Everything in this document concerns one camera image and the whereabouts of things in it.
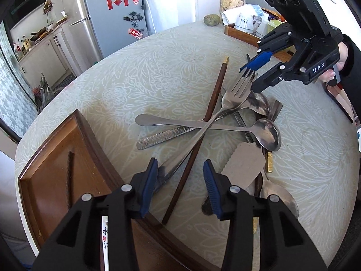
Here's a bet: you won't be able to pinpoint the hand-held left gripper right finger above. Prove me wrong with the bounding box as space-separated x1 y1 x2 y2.
203 159 328 271

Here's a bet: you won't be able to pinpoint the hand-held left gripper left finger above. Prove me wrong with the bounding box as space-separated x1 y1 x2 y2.
32 157 159 271

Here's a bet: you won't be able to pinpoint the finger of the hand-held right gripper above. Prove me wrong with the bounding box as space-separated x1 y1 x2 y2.
252 59 308 93
239 23 296 74

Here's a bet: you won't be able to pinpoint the beige serrated utensil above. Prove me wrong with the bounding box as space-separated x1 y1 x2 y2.
221 142 264 188

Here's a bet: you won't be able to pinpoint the textured handle steel spoon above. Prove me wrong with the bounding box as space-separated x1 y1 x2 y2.
137 93 272 151

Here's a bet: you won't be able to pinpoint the dark wooden chopstick gold tip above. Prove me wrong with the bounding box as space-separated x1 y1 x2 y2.
162 56 229 225
65 151 75 204
255 152 274 201

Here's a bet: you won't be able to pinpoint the steel fork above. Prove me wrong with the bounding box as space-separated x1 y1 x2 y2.
154 69 258 193

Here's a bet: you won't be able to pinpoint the plain handle steel spoon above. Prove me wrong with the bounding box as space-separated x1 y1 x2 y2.
135 114 282 152

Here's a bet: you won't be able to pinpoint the large steel spoon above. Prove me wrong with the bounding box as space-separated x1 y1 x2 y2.
255 169 299 221

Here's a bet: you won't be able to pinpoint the brown wooden tray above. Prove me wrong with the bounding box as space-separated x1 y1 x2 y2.
17 109 220 271

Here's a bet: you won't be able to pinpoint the person's right forearm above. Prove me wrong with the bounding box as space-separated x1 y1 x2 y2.
337 33 361 96

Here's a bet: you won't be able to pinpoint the person's right hand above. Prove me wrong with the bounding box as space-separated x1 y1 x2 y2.
322 42 348 83

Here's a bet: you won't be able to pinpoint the wooden tea tray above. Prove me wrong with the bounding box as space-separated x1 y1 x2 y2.
224 23 295 63

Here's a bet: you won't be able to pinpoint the green cup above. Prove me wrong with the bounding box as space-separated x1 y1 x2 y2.
267 20 286 33

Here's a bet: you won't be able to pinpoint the green round stone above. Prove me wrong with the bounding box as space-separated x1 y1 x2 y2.
203 14 221 27

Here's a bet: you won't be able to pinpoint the clear food jar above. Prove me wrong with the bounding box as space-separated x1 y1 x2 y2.
219 0 246 14

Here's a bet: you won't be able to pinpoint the white printed ceramic spoon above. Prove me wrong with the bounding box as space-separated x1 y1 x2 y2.
100 216 111 271

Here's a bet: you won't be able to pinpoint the wooden board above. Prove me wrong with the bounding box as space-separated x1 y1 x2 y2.
326 83 356 123

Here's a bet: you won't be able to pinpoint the floral patterned tablecloth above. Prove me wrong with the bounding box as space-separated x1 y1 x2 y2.
14 21 359 266

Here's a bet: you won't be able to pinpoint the plastic bags on floor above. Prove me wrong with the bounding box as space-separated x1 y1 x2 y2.
32 73 64 110

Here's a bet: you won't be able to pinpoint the silver refrigerator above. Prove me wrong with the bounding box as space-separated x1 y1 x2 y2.
60 0 156 60

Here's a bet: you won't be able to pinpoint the white kitchen counter cabinet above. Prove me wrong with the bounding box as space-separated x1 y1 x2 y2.
17 20 74 85

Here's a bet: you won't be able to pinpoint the patterned sliding door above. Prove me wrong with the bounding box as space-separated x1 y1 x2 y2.
0 23 38 137

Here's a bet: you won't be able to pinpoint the black wok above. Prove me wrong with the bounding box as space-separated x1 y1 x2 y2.
30 26 48 38

